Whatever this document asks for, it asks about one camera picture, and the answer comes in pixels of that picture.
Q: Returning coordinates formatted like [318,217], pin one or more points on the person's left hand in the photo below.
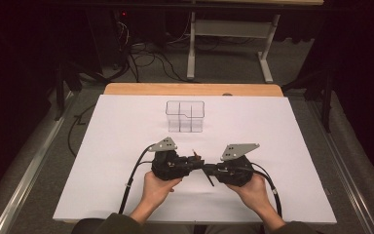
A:
[156,191]

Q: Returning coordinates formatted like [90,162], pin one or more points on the wooden table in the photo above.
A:
[191,89]

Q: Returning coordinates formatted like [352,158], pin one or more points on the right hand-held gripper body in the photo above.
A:
[237,175]

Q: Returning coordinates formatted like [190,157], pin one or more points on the white metal desk frame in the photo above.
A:
[230,28]

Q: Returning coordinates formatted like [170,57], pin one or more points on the black metal stand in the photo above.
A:
[60,97]
[327,104]

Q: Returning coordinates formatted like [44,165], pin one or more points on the white table cover sheet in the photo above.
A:
[188,208]

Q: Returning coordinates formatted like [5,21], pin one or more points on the clear plastic divided organizer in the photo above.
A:
[185,117]

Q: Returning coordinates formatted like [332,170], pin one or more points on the black pencil with orange tip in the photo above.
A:
[210,180]

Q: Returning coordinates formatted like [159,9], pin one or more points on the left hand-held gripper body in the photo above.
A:
[167,169]

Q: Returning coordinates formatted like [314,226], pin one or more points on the metal floor rail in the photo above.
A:
[355,195]
[29,175]

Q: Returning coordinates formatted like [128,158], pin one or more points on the person's right hand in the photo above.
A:
[253,193]

